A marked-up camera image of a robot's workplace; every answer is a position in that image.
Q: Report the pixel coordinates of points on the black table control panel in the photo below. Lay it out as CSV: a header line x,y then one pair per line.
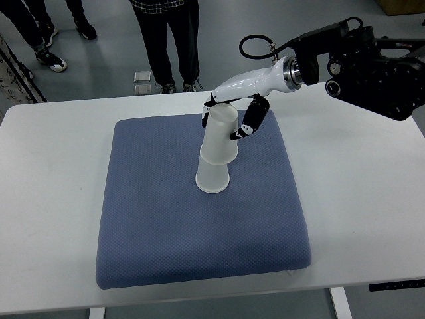
x,y
398,285

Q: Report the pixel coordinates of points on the patterned banner at left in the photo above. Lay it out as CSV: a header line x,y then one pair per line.
x,y
16,79

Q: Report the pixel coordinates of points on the white paper cup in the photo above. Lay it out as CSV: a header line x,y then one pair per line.
x,y
221,121
211,178

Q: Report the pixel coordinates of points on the person with white sneaker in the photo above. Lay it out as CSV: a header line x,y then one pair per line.
x,y
24,22

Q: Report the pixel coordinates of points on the white table leg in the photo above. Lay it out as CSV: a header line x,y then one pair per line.
x,y
97,313
340,303

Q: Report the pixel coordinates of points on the person in black shoes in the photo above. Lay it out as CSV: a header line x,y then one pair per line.
x,y
48,29

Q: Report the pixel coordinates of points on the lower metal floor plate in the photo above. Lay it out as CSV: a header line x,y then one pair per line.
x,y
142,89

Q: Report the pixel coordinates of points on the white table leg right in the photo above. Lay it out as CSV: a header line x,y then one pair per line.
x,y
340,303

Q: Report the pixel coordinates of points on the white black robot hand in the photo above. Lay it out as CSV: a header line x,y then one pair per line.
x,y
284,76

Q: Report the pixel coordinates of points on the brown cardboard box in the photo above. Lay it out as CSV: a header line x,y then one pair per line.
x,y
401,7

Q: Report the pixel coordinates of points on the blue square cushion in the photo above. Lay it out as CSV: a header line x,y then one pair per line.
x,y
158,227

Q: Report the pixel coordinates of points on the white table leg left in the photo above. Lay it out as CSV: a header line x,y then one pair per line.
x,y
97,313

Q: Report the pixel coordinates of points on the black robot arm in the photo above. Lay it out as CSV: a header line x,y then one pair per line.
x,y
381,75

